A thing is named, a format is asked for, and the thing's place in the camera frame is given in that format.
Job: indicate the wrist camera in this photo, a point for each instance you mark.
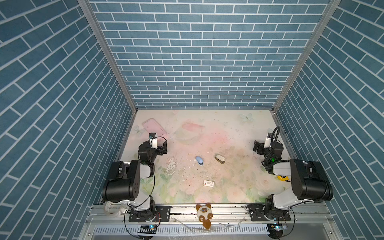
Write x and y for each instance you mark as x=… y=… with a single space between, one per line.
x=269 y=138
x=152 y=138

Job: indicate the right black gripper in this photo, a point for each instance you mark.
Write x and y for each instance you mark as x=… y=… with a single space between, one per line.
x=259 y=147

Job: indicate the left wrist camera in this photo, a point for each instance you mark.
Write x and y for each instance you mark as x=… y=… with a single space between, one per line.
x=152 y=138

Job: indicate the pink rectangular case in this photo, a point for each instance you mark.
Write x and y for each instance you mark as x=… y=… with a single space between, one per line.
x=152 y=126

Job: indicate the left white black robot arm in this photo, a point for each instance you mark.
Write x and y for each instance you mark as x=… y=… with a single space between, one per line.
x=122 y=184

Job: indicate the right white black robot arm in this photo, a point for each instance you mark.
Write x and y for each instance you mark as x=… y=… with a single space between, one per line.
x=309 y=182

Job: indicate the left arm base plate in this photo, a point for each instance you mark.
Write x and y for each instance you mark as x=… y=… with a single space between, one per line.
x=163 y=213

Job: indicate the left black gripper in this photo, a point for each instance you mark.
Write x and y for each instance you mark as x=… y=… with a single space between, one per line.
x=160 y=148

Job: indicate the blue mini stapler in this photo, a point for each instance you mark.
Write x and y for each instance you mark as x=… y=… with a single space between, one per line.
x=199 y=160

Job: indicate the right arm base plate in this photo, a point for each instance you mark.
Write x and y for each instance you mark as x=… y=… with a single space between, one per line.
x=260 y=212

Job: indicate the panda plush toy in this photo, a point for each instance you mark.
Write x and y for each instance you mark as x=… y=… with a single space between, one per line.
x=205 y=214

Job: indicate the yellow tape roll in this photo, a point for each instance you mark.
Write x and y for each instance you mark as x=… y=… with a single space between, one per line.
x=284 y=178

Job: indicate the clear plastic lid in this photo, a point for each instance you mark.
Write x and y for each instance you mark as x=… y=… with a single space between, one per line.
x=188 y=133

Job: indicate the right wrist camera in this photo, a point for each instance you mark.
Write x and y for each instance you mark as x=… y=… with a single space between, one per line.
x=269 y=138

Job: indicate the aluminium front rail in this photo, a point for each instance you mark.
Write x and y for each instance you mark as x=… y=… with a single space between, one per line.
x=309 y=213

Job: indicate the staple box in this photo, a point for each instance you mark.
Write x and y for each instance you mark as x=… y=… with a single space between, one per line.
x=210 y=184

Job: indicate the beige mini stapler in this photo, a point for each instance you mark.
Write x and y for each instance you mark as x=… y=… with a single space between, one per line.
x=220 y=159

